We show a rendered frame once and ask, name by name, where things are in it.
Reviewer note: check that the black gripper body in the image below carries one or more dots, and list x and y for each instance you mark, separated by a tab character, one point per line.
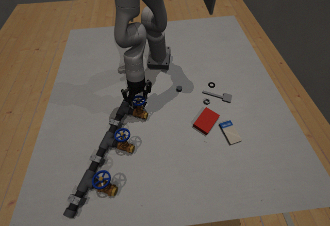
132	86

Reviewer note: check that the red box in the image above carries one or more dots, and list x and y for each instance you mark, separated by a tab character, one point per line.
206	120

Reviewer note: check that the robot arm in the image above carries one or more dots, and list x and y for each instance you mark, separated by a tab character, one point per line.
152	26

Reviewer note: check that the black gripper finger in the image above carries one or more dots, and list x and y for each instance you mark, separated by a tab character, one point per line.
130	96
148	89

